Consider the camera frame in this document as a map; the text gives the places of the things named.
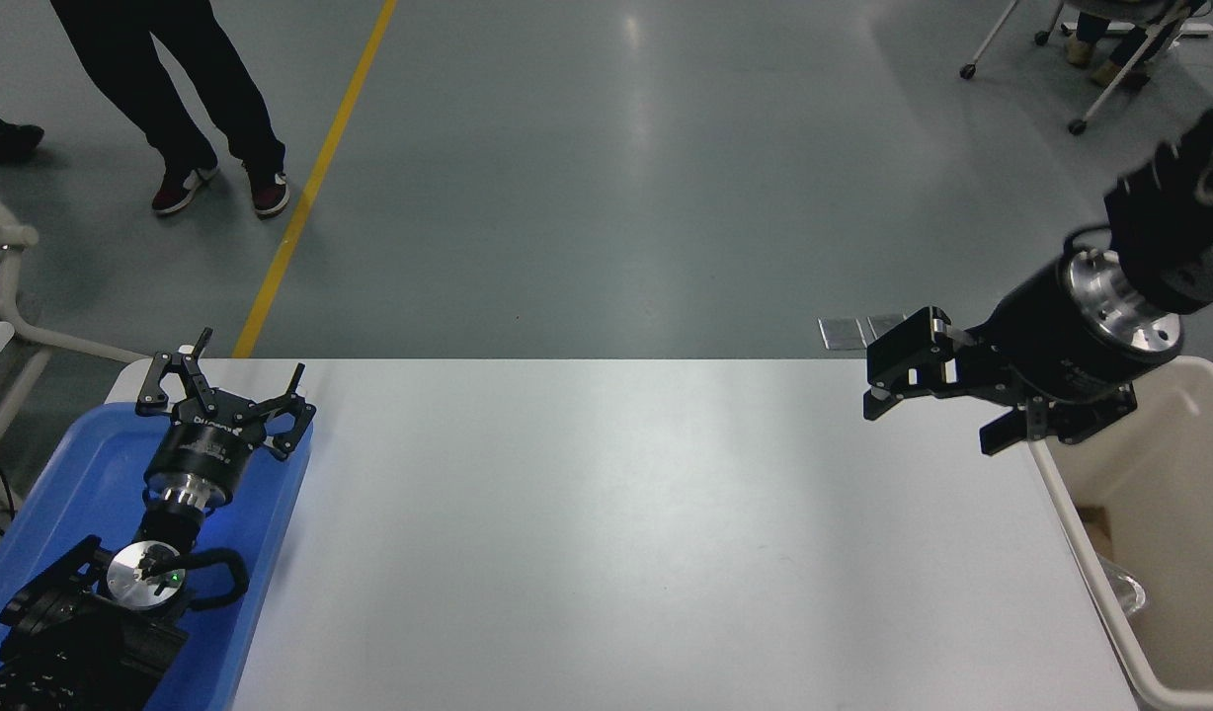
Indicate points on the grey chair with white legs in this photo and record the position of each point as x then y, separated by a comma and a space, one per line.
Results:
19, 331

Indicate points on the person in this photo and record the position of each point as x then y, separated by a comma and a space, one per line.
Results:
1110, 49
172, 69
4, 138

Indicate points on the blue plastic tray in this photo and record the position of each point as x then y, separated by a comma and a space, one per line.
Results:
83, 464

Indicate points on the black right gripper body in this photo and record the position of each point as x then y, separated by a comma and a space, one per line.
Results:
1051, 341

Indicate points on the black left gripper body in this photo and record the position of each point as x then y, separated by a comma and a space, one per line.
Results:
208, 446

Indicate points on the large pale plastic bin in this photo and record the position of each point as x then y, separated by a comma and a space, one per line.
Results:
1179, 533

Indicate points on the clear plastic bottle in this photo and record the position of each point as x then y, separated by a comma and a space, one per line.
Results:
1123, 591

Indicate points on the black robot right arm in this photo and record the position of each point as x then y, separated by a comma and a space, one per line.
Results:
1174, 227

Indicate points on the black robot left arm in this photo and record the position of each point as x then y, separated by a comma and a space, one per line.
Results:
83, 642

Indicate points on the white desk foot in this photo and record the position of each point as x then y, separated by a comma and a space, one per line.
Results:
1197, 30

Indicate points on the silver floor plate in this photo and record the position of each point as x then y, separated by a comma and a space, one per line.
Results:
842, 334
885, 324

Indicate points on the brown cardboard piece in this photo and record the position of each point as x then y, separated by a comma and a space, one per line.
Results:
1093, 528

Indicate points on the white wheeled chair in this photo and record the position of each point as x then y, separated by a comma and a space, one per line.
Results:
1110, 84

